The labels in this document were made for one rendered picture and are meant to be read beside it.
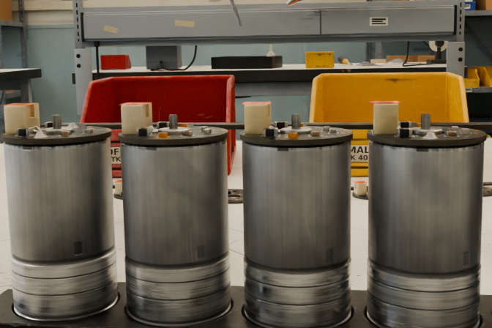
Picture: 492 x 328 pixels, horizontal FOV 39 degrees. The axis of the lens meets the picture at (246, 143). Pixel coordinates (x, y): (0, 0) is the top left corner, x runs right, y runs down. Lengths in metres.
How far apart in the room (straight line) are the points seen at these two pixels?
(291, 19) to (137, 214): 2.27
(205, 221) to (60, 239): 0.03
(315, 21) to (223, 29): 0.32
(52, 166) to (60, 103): 4.62
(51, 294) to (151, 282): 0.02
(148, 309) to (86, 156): 0.04
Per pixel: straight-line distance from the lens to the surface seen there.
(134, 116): 0.16
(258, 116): 0.15
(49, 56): 4.78
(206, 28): 2.43
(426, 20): 2.47
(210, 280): 0.16
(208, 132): 0.15
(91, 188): 0.16
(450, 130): 0.16
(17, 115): 0.17
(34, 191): 0.16
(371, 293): 0.16
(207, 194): 0.15
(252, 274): 0.15
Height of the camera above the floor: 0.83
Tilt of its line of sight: 8 degrees down
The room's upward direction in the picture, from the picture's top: 1 degrees counter-clockwise
